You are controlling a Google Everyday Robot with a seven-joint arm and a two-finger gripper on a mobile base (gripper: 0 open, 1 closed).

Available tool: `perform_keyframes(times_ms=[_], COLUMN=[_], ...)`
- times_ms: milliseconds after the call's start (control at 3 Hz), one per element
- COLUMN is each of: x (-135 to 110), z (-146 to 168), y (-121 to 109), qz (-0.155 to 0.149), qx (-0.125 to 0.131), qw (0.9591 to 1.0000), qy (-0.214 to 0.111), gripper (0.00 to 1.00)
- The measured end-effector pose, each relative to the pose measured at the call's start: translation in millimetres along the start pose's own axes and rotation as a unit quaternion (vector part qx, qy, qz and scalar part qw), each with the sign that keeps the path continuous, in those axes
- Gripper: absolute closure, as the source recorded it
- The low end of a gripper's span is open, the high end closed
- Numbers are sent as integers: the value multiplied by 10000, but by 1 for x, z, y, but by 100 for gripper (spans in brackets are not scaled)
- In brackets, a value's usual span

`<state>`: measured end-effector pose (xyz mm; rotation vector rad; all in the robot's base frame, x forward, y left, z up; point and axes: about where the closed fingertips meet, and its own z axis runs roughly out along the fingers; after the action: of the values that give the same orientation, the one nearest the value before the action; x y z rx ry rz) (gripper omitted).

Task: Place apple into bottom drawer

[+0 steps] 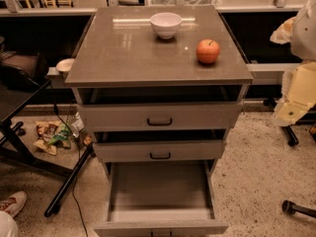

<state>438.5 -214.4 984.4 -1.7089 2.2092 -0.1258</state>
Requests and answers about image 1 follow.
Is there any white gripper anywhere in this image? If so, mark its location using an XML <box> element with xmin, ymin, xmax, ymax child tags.
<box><xmin>270</xmin><ymin>17</ymin><xmax>316</xmax><ymax>126</ymax></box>

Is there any red apple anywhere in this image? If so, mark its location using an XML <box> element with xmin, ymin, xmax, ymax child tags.
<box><xmin>196</xmin><ymin>39</ymin><xmax>220</xmax><ymax>64</ymax></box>

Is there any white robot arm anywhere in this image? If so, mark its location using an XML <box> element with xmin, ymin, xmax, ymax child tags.
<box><xmin>270</xmin><ymin>0</ymin><xmax>316</xmax><ymax>126</ymax></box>

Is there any top grey drawer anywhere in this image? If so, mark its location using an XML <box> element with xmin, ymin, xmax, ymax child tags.
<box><xmin>78</xmin><ymin>103</ymin><xmax>242</xmax><ymax>132</ymax></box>

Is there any grey drawer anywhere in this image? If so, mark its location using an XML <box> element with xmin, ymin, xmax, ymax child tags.
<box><xmin>94</xmin><ymin>140</ymin><xmax>226</xmax><ymax>162</ymax></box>
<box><xmin>78</xmin><ymin>103</ymin><xmax>242</xmax><ymax>132</ymax></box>
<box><xmin>95</xmin><ymin>160</ymin><xmax>228</xmax><ymax>237</ymax></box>

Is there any middle grey drawer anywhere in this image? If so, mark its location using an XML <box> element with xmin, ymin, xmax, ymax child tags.
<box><xmin>94</xmin><ymin>140</ymin><xmax>226</xmax><ymax>162</ymax></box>

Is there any grey drawer cabinet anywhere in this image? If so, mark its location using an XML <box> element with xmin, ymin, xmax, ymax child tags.
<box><xmin>64</xmin><ymin>5</ymin><xmax>255</xmax><ymax>237</ymax></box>

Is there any bottom grey drawer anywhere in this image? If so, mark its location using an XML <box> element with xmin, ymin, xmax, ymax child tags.
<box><xmin>95</xmin><ymin>160</ymin><xmax>228</xmax><ymax>237</ymax></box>

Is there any black chair base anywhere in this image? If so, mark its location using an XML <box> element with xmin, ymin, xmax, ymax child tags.
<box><xmin>264</xmin><ymin>98</ymin><xmax>316</xmax><ymax>147</ymax></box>

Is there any white bowl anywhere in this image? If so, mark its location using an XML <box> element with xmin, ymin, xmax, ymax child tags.
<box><xmin>150</xmin><ymin>12</ymin><xmax>182</xmax><ymax>40</ymax></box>

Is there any black caster leg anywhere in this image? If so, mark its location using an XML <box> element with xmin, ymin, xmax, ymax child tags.
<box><xmin>281</xmin><ymin>199</ymin><xmax>316</xmax><ymax>218</ymax></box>

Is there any small white cup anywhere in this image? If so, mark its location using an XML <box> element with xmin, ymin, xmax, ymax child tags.
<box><xmin>56</xmin><ymin>58</ymin><xmax>75</xmax><ymax>73</ymax></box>

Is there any snack bags pile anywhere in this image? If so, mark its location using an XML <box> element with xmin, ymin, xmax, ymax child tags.
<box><xmin>33</xmin><ymin>119</ymin><xmax>93</xmax><ymax>156</ymax></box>

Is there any white sneaker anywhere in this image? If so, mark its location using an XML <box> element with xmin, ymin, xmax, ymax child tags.
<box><xmin>0</xmin><ymin>191</ymin><xmax>27</xmax><ymax>217</ymax></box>

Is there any white trouser knee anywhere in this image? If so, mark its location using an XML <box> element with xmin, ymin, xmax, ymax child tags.
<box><xmin>0</xmin><ymin>211</ymin><xmax>19</xmax><ymax>237</ymax></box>

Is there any black cable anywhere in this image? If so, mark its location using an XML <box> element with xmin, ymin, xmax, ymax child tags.
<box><xmin>48</xmin><ymin>82</ymin><xmax>89</xmax><ymax>237</ymax></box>

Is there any black table frame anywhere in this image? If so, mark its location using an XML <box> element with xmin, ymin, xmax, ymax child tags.
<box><xmin>0</xmin><ymin>79</ymin><xmax>95</xmax><ymax>218</ymax></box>

